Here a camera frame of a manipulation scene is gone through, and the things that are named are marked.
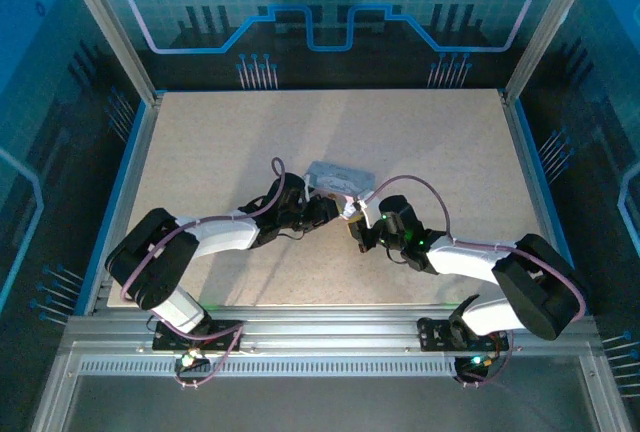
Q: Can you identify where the small lit circuit board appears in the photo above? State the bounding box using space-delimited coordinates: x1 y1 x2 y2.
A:
455 353 495 377
175 348 207 372

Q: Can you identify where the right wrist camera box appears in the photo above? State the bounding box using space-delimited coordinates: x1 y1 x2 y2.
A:
355 198 383 229

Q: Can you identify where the aluminium cross rail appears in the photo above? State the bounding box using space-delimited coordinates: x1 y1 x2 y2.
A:
63 304 601 359

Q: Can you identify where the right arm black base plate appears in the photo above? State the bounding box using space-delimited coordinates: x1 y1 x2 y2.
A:
416 315 511 353

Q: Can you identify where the slotted grey cable duct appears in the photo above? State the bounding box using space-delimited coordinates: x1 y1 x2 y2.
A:
78 359 587 376

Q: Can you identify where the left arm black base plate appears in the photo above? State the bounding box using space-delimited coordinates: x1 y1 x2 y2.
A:
150 319 245 353

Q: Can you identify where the aluminium side rail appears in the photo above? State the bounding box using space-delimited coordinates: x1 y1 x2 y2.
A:
83 94 164 316
498 90 580 316

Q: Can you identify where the aluminium frame post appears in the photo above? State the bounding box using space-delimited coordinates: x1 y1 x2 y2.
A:
503 0 604 104
55 0 162 104

